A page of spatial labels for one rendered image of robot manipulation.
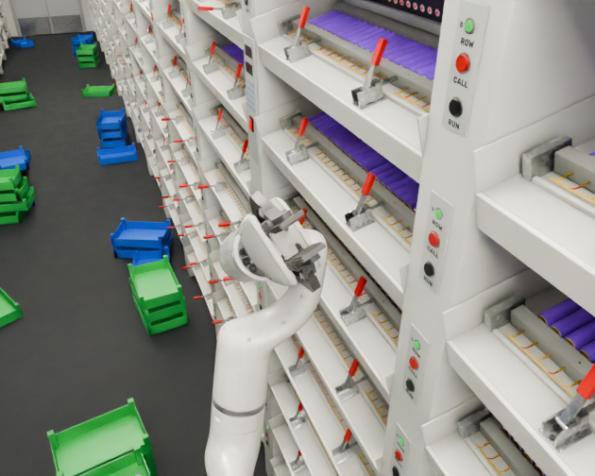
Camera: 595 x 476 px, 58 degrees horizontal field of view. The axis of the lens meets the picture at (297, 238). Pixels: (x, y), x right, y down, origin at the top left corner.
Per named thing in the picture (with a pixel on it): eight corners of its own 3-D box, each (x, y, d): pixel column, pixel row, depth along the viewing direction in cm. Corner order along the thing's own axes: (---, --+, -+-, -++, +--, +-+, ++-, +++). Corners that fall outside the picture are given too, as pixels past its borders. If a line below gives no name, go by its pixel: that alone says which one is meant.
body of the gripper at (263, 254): (265, 203, 73) (286, 188, 62) (306, 264, 74) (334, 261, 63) (220, 232, 71) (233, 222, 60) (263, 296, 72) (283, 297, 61)
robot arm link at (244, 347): (312, 411, 89) (337, 242, 78) (214, 418, 84) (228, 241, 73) (297, 378, 97) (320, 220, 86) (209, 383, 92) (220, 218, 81)
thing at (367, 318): (394, 413, 86) (381, 359, 77) (268, 229, 133) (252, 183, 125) (500, 355, 89) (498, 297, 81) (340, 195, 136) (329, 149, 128)
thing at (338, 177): (408, 317, 75) (395, 243, 67) (265, 154, 122) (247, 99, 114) (527, 256, 78) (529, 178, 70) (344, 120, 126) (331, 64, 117)
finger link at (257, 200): (246, 182, 63) (268, 197, 59) (268, 232, 68) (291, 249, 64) (238, 188, 63) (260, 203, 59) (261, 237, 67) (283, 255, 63)
